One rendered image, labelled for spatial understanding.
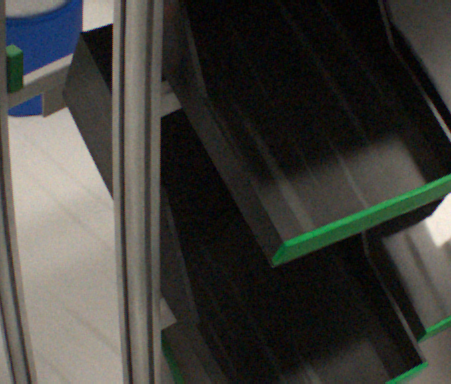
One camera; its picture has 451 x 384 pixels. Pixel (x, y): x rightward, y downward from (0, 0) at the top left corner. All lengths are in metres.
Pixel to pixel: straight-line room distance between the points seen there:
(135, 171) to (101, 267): 0.69
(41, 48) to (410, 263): 0.81
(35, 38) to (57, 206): 0.23
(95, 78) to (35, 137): 0.80
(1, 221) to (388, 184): 0.32
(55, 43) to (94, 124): 0.77
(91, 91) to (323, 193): 0.19
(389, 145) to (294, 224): 0.08
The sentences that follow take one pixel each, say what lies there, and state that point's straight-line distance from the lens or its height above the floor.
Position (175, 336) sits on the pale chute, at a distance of 0.85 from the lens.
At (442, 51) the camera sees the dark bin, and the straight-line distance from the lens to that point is 0.76.
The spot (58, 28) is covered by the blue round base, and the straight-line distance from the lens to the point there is 1.54.
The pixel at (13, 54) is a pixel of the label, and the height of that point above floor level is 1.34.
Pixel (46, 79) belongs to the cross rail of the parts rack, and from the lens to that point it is 0.84.
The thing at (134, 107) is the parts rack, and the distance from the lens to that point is 0.64.
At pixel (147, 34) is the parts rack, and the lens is 0.63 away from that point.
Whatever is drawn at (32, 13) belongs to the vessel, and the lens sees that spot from 1.52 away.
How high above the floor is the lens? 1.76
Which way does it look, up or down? 38 degrees down
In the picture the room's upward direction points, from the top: 3 degrees clockwise
